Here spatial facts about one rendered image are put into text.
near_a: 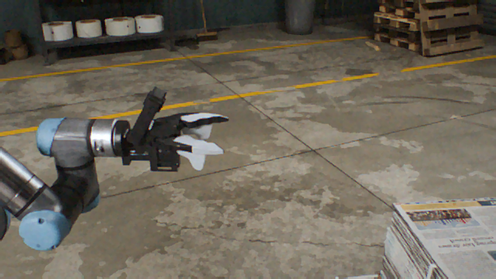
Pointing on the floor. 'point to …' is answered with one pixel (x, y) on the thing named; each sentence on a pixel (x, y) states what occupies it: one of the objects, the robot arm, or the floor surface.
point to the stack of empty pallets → (405, 23)
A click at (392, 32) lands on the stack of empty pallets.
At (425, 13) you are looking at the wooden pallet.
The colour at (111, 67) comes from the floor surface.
